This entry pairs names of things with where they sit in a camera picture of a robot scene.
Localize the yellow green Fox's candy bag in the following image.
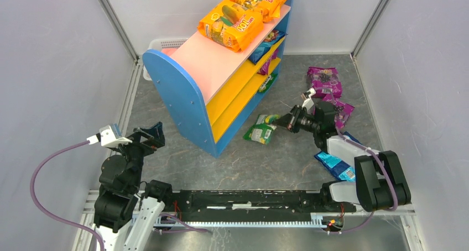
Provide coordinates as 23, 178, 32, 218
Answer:
258, 73, 278, 93

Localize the purple candy bag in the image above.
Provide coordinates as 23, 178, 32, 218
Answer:
257, 50, 278, 75
311, 95, 355, 129
307, 66, 343, 98

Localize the blue Slendy candy bag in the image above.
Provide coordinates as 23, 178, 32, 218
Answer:
248, 29, 286, 64

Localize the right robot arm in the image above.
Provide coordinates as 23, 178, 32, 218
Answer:
272, 101, 411, 212

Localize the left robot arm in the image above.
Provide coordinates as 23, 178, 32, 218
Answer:
88, 122, 173, 250

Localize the purple candy bag top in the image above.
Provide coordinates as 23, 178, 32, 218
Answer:
307, 66, 343, 98

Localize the blue pink yellow shelf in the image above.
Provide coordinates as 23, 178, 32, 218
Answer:
147, 0, 293, 157

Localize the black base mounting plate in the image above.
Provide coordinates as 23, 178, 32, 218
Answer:
164, 190, 357, 222

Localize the white plastic basket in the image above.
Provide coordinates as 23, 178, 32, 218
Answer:
142, 38, 189, 81

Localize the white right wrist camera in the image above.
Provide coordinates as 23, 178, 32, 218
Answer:
301, 88, 316, 111

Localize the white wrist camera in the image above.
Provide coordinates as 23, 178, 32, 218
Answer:
301, 88, 316, 111
86, 123, 133, 148

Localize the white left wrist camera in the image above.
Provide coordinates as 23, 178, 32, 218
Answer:
86, 123, 133, 148

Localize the white slotted cable duct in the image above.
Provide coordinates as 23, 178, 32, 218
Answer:
130, 214, 341, 229

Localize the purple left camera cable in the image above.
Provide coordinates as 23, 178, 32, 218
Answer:
30, 140, 107, 251

